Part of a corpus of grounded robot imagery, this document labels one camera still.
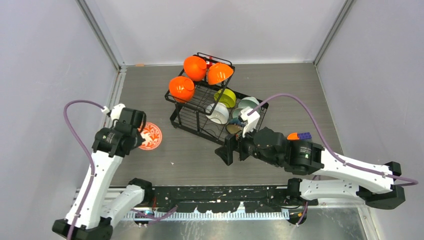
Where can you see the white bowl red floral pattern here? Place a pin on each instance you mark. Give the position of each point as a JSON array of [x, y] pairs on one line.
[[152, 136]]

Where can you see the celadon bowl with flower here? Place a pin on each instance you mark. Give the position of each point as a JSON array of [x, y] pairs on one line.
[[236, 113]]

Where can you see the grey building block plate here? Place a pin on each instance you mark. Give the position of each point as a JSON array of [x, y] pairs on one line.
[[304, 136]]

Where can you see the white ribbed bowl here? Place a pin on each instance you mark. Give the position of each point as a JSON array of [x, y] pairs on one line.
[[219, 115]]

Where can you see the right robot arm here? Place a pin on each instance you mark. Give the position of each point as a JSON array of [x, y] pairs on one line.
[[319, 175]]

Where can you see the dark blue glazed bowl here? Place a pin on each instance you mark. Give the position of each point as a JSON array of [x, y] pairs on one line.
[[234, 126]]

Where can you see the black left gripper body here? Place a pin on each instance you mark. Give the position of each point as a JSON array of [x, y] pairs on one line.
[[138, 139]]

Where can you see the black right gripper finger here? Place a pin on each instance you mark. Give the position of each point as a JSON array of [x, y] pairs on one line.
[[231, 141], [225, 152]]

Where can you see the orange curved block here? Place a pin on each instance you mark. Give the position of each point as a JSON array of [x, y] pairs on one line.
[[293, 136]]

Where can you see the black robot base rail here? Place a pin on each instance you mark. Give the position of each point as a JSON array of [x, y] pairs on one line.
[[221, 198]]

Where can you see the yellow-green bowl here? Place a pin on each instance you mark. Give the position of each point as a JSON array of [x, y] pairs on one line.
[[226, 97]]

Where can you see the orange bowl front left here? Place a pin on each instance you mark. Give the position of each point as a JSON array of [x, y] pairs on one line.
[[182, 89]]

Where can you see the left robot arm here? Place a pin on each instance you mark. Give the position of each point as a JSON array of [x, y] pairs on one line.
[[90, 218]]

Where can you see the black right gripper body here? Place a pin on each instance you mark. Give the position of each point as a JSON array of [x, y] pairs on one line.
[[247, 147]]

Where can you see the mint textured bowl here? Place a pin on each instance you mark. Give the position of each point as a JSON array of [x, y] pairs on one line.
[[248, 101]]

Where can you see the orange bowl back left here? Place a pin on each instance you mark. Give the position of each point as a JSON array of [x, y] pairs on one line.
[[195, 68]]

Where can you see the red box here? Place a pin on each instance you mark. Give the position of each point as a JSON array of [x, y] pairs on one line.
[[208, 64]]

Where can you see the black wire dish rack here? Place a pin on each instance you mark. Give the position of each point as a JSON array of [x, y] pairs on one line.
[[204, 104]]

